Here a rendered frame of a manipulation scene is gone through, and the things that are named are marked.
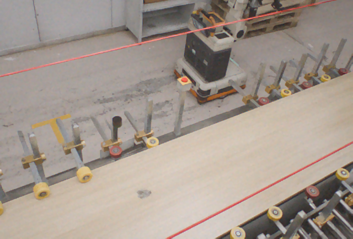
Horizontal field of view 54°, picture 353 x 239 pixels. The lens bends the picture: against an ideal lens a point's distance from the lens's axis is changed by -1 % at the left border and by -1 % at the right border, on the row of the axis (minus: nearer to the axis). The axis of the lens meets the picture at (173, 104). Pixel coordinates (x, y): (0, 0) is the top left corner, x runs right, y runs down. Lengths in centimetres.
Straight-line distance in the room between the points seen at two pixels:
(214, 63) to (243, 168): 169
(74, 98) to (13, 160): 99
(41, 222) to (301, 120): 192
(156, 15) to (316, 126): 328
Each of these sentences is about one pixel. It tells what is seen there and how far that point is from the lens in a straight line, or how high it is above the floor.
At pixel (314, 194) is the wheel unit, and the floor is 91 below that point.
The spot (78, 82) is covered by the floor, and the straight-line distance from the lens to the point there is 429.
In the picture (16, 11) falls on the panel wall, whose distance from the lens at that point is 466.
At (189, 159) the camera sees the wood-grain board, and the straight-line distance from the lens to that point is 231.
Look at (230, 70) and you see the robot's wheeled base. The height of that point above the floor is 28.
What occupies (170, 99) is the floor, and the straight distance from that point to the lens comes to 407.
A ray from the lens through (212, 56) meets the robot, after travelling 373.
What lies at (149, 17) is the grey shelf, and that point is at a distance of 535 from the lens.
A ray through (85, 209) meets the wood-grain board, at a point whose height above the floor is 90.
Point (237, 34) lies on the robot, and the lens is 401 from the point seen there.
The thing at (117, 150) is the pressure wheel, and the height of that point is 90.
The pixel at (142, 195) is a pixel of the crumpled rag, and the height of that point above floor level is 91.
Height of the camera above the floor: 266
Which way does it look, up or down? 42 degrees down
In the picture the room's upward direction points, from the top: 7 degrees clockwise
